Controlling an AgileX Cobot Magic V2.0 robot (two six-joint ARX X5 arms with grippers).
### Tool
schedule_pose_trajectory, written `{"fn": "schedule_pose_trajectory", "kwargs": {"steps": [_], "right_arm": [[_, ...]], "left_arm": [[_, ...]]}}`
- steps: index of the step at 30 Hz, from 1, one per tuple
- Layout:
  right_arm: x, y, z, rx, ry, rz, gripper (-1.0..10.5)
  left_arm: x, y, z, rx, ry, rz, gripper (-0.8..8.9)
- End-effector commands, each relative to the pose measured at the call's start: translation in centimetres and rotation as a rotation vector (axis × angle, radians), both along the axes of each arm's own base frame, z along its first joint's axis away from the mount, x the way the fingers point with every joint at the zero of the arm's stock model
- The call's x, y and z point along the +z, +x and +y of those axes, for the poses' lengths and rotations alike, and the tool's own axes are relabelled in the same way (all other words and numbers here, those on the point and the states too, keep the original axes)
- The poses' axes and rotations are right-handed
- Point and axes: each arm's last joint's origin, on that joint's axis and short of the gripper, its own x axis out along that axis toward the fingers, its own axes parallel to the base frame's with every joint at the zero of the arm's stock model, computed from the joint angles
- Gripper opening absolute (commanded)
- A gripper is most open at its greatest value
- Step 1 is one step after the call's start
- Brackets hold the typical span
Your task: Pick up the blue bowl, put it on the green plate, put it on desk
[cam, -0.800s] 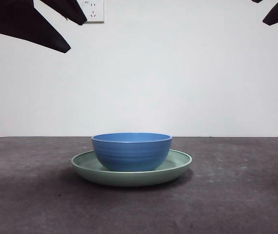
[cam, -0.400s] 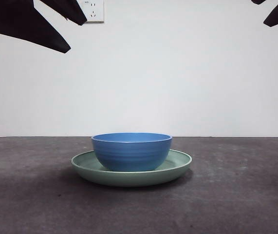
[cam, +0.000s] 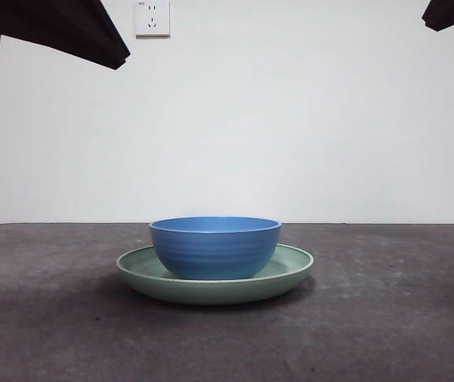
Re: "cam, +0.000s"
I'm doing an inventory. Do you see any white wall socket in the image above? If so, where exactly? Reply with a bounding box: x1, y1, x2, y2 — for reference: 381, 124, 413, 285
135, 1, 171, 40

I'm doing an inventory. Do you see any green plate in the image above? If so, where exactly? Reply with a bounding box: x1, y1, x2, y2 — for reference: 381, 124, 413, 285
115, 243, 315, 306

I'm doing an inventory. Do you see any blue bowl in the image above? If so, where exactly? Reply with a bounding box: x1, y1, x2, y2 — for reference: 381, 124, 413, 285
148, 216, 283, 281

